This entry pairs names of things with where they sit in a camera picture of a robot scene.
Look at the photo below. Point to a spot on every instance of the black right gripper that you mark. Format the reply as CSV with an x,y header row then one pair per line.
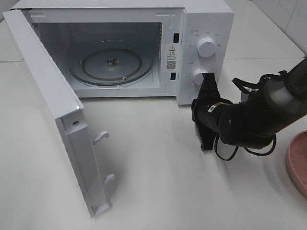
x,y
207,110

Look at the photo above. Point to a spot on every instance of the white round door button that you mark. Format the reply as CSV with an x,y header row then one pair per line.
x,y
193,95

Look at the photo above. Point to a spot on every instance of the pink plate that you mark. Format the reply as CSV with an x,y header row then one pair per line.
x,y
296,162

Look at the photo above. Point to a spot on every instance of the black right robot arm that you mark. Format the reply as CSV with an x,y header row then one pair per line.
x,y
273,103

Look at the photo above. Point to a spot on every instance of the white lower microwave knob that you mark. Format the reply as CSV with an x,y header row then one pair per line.
x,y
198,76

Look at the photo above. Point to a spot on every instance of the white microwave knob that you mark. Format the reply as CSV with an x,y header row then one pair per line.
x,y
198,76
206,46

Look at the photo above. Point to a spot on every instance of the white upper microwave knob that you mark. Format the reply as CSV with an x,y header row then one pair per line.
x,y
206,46

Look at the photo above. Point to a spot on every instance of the white warning label sticker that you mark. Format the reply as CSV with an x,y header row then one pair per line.
x,y
171,56

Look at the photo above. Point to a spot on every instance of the glass microwave turntable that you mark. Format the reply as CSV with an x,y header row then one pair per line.
x,y
110,63

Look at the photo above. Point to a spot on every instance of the white microwave oven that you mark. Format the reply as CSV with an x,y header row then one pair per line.
x,y
63,24

